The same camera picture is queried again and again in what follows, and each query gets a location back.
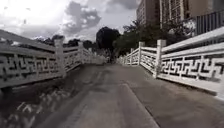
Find large dark tree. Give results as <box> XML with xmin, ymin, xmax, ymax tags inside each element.
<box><xmin>95</xmin><ymin>26</ymin><xmax>122</xmax><ymax>57</ymax></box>

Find grey paved path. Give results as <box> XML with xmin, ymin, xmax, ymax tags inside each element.
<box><xmin>0</xmin><ymin>63</ymin><xmax>224</xmax><ymax>128</ymax></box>

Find row of trees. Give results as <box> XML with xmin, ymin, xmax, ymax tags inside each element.
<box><xmin>113</xmin><ymin>19</ymin><xmax>198</xmax><ymax>58</ymax></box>

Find distant trees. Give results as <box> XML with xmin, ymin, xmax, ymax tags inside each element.
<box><xmin>32</xmin><ymin>34</ymin><xmax>98</xmax><ymax>52</ymax></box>

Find white stone lattice railing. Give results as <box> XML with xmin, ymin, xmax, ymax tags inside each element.
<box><xmin>0</xmin><ymin>29</ymin><xmax>110</xmax><ymax>90</ymax></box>
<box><xmin>116</xmin><ymin>26</ymin><xmax>224</xmax><ymax>98</ymax></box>

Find tall building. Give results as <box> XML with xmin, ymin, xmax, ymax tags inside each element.
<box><xmin>135</xmin><ymin>0</ymin><xmax>224</xmax><ymax>37</ymax></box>

